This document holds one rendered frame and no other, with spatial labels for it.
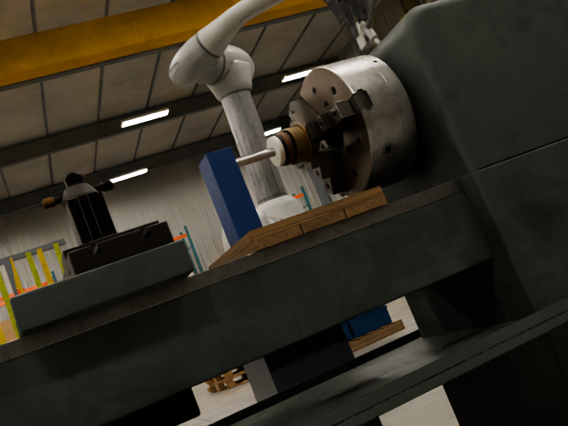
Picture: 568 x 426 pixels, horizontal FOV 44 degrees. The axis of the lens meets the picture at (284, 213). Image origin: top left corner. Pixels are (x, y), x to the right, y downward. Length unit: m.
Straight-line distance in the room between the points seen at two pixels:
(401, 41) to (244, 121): 0.82
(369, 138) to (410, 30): 0.25
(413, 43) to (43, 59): 11.19
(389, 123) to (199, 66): 0.85
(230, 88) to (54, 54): 10.36
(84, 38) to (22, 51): 1.02
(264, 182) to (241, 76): 0.35
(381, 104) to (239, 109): 0.85
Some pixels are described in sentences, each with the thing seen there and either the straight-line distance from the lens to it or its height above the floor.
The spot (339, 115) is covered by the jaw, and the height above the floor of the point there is 1.08.
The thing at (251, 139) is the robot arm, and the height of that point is 1.29.
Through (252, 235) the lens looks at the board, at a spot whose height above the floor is 0.90.
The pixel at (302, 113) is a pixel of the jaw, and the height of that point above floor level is 1.16.
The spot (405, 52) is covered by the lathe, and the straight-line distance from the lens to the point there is 1.63.
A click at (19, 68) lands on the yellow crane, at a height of 6.01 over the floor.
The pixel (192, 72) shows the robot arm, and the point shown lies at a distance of 2.25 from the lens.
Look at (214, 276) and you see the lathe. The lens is 1.31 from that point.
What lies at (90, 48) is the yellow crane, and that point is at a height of 6.05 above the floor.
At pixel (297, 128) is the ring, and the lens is 1.60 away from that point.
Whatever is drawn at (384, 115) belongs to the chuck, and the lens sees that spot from 1.55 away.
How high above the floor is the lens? 0.74
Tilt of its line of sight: 7 degrees up
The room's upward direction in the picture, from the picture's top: 22 degrees counter-clockwise
